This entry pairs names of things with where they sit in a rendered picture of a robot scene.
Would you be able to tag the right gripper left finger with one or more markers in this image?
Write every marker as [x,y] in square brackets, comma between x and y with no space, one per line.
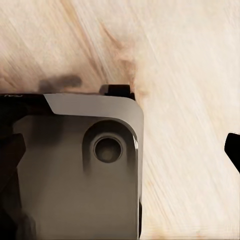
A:
[12,150]

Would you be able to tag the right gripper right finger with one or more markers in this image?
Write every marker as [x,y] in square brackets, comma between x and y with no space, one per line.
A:
[232,149]

